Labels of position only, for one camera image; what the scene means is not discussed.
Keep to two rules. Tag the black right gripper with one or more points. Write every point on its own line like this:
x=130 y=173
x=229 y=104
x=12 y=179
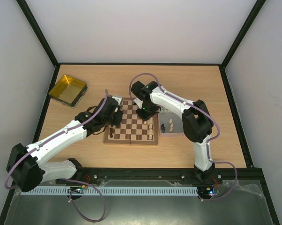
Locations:
x=146 y=113

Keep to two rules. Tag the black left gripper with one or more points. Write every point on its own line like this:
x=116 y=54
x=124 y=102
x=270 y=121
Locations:
x=117 y=121

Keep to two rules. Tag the pink metal tin tray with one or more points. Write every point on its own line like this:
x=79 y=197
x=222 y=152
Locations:
x=164 y=117

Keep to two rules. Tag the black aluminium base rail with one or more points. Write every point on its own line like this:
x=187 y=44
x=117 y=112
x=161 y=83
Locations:
x=183 y=176

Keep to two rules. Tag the dark pawn in tray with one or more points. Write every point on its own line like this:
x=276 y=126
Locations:
x=163 y=127

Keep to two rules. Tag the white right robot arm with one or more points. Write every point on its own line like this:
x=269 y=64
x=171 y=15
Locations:
x=197 y=125

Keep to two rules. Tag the slotted grey cable duct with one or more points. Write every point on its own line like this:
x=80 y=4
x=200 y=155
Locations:
x=115 y=191

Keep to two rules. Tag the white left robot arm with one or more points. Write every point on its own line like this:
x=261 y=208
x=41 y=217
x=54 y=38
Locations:
x=29 y=165

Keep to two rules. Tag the wooden chess board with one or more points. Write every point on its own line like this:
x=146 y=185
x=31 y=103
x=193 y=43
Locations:
x=132 y=130

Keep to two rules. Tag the yellow tin lid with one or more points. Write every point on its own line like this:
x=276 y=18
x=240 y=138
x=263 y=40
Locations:
x=68 y=91

